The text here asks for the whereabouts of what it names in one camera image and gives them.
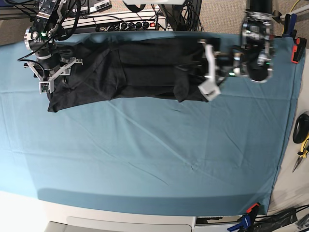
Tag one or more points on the orange blue clamp bottom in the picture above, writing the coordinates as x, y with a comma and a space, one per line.
247, 220

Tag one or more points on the yellow handled pliers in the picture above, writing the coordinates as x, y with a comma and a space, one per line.
302, 153

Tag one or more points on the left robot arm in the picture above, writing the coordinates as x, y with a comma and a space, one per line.
252, 57

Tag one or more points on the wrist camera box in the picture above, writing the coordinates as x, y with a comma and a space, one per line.
46, 87
209, 90

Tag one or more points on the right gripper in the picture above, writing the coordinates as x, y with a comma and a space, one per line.
50, 67

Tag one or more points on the black T-shirt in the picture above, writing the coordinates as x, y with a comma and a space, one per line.
165, 68

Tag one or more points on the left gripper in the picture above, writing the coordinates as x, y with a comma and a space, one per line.
230, 64

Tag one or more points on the white power strip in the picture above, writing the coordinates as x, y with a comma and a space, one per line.
129, 26

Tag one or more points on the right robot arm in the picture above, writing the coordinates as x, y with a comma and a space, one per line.
55, 21

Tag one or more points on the black computer mouse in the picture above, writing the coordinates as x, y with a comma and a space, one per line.
301, 128

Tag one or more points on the orange black clamp top right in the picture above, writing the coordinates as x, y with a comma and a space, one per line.
298, 49

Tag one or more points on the blue table cloth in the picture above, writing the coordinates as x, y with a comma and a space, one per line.
146, 155

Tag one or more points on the blue clamp top right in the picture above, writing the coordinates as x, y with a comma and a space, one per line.
289, 26

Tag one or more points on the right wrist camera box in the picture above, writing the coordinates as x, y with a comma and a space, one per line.
46, 87

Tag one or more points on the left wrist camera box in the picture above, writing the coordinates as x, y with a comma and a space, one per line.
209, 90

